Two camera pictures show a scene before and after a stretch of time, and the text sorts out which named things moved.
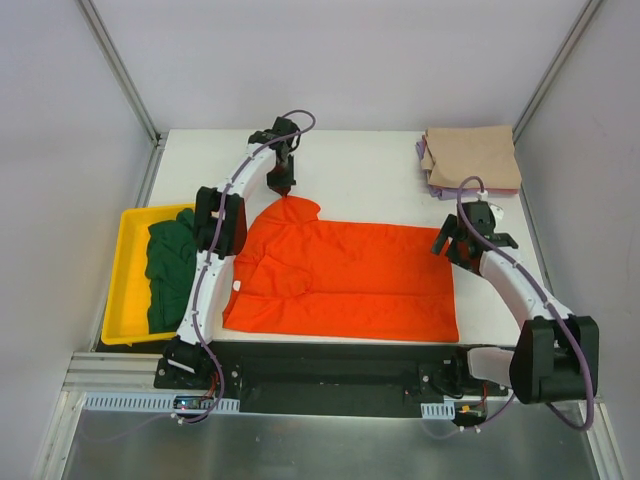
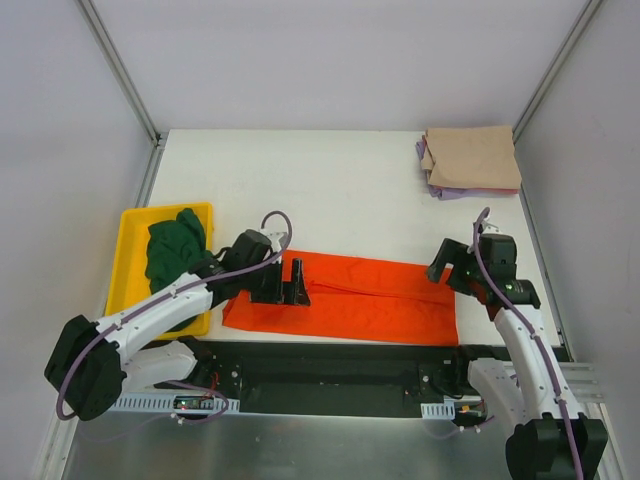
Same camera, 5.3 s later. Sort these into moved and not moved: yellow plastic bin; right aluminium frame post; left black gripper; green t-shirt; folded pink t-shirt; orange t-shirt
Moved: orange t-shirt; left black gripper
Not moved: green t-shirt; yellow plastic bin; right aluminium frame post; folded pink t-shirt
